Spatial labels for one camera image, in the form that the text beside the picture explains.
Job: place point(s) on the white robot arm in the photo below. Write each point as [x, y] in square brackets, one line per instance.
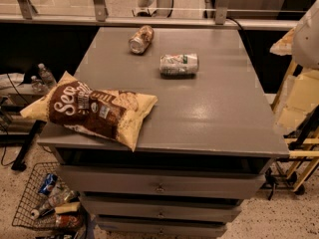
[305, 45]

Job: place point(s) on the brown yellow chip bag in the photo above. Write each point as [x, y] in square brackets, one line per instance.
[111, 114]

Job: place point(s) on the brown soda can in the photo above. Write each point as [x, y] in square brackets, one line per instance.
[141, 39]

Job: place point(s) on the blue pepsi can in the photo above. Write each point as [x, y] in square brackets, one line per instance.
[48, 184]

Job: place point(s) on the red can in basket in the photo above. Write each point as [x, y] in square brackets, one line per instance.
[66, 221]

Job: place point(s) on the grey drawer cabinet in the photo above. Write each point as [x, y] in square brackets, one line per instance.
[202, 150]

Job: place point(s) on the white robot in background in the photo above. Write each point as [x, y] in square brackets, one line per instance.
[154, 8]

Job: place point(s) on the plastic bottle in basket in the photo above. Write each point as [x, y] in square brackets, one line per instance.
[53, 201]

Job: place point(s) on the small clear water bottle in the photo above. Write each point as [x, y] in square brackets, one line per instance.
[37, 85]

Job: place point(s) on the yellow sponge in basket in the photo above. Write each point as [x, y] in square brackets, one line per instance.
[68, 207]

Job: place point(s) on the black stand leg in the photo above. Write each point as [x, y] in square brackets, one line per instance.
[19, 163]

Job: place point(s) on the metal railing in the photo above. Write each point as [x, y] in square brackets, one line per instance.
[246, 14]

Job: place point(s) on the wire basket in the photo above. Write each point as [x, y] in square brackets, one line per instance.
[31, 198]

